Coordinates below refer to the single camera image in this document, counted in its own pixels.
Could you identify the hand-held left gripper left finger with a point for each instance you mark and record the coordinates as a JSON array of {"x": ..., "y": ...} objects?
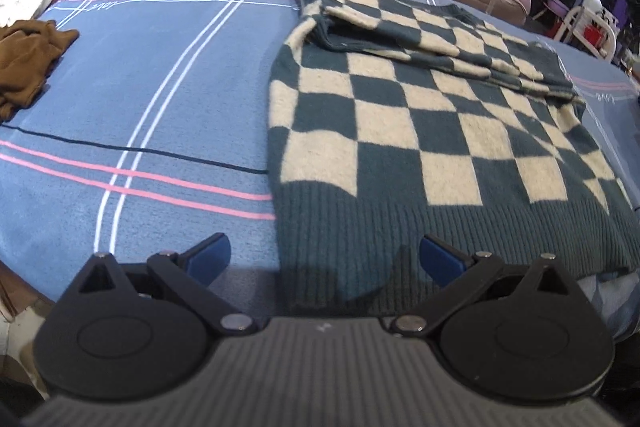
[{"x": 210, "y": 257}]

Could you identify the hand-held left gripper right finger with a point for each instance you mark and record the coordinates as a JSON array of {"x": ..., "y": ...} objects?
[{"x": 440, "y": 257}]

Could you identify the green cream checkered sweater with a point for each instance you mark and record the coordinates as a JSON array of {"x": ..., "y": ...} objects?
[{"x": 425, "y": 132}]

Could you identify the blue plaid bed sheet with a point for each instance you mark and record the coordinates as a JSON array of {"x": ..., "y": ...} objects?
[{"x": 175, "y": 107}]

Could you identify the white metal cart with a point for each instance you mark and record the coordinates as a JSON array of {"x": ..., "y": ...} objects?
[{"x": 575, "y": 24}]

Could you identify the red cup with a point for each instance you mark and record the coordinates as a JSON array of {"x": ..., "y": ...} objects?
[{"x": 592, "y": 34}]

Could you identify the brown cloth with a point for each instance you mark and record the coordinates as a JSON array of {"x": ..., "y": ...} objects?
[{"x": 25, "y": 57}]

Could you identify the white pump bottle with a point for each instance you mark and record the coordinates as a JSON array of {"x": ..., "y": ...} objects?
[{"x": 593, "y": 2}]

